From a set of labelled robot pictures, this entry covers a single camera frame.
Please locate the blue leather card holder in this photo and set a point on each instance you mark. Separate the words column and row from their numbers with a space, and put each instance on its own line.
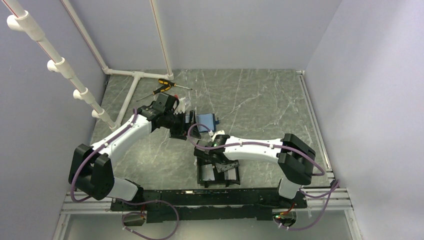
column 209, row 120

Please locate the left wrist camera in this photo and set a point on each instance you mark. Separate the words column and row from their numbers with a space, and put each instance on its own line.
column 183, row 105

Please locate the white pvc pipe frame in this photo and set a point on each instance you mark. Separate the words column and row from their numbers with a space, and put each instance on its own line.
column 21, row 20

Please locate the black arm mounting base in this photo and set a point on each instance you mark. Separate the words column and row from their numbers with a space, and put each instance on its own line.
column 211, row 204

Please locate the white card stack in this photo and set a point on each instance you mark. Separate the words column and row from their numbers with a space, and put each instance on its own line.
column 231, row 174

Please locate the yellow black screwdriver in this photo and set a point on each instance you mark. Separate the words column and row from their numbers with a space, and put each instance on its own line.
column 172, row 84
column 161, row 89

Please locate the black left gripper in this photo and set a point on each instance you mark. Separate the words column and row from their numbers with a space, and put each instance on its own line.
column 180, row 133

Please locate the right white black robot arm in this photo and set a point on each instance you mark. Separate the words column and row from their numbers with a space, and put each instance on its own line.
column 294, row 157

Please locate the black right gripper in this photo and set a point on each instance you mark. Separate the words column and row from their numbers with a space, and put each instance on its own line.
column 232, row 163

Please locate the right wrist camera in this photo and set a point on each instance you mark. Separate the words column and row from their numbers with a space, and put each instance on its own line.
column 213, row 135

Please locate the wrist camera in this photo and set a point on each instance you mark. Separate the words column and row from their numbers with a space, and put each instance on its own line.
column 183, row 105
column 213, row 135

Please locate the aluminium rail frame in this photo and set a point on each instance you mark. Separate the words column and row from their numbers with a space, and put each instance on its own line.
column 217, row 156

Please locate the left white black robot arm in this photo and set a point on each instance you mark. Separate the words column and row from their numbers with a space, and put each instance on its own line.
column 91, row 169

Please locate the black plastic card tray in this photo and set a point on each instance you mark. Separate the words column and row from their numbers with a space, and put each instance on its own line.
column 219, row 176

